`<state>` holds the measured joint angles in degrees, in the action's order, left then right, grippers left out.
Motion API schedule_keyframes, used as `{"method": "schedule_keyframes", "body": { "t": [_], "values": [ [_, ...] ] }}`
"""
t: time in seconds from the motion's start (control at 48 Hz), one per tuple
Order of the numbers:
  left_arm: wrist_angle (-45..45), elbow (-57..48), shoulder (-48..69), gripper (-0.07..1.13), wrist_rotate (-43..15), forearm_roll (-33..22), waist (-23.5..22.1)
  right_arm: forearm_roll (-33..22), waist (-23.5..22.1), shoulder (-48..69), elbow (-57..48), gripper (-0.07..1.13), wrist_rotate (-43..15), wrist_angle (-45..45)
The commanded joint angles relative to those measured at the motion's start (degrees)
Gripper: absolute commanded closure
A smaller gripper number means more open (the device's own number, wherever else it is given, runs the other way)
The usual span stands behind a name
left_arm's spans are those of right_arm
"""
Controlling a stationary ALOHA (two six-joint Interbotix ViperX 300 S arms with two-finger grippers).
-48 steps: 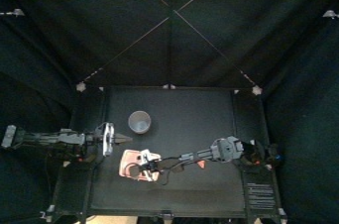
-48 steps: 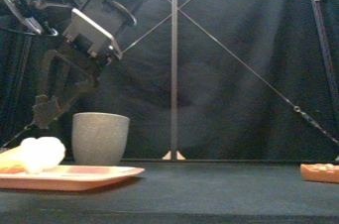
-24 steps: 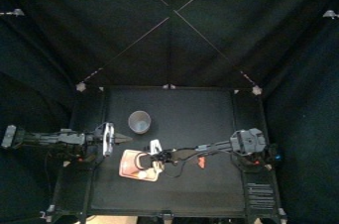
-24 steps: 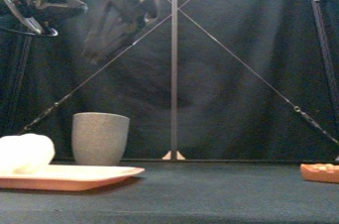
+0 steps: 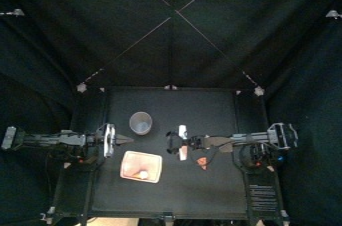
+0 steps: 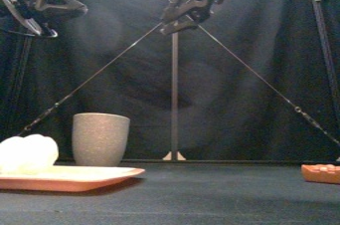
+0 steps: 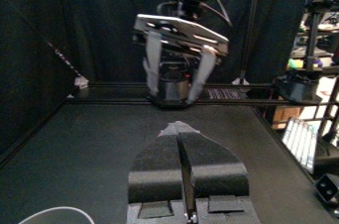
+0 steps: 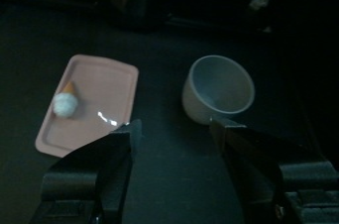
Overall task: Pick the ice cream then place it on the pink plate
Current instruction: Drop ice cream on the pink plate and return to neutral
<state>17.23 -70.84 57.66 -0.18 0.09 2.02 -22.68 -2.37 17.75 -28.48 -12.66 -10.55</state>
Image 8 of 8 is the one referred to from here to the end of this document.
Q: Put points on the grey cup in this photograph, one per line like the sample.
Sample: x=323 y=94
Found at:
x=217 y=89

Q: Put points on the pink rectangular plate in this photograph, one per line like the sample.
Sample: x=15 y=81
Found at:
x=95 y=99

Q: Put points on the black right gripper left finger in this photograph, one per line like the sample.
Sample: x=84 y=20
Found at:
x=103 y=168

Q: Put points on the toy ice cream cone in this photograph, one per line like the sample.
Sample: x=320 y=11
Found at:
x=65 y=101

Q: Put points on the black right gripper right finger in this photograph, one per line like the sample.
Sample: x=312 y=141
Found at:
x=264 y=168

